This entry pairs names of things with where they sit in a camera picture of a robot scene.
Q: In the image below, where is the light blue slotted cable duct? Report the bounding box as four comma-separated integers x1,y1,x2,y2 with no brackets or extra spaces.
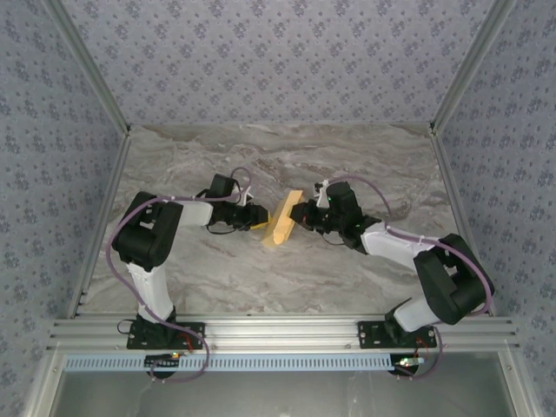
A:
63,354,405,373

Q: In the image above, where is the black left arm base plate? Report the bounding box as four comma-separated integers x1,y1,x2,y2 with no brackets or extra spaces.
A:
126,321,206,351

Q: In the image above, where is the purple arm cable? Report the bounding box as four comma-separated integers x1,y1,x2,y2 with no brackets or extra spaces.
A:
106,167,255,384
323,175,497,381

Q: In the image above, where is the yellow paper box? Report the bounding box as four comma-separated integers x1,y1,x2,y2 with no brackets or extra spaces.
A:
261,189,305,250

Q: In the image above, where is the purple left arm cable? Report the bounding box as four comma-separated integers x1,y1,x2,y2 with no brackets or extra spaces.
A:
106,167,255,384

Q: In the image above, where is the aluminium table side rail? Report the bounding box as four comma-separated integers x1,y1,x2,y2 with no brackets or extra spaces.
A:
67,129,131,321
429,128,474,240

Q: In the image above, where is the aluminium frame post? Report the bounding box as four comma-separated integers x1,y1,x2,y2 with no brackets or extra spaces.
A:
43,0,132,136
428,0,519,135

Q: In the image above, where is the small circuit board with LEDs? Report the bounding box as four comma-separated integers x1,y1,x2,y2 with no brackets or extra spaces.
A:
145,352,182,367
393,355,425,370

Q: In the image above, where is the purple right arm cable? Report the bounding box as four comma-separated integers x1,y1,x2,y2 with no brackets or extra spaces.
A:
323,175,497,381

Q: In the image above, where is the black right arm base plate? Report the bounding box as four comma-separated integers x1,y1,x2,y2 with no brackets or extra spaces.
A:
356,320,438,350

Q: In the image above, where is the aluminium mounting rail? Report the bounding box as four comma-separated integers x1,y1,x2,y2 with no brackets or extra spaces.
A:
45,315,520,352

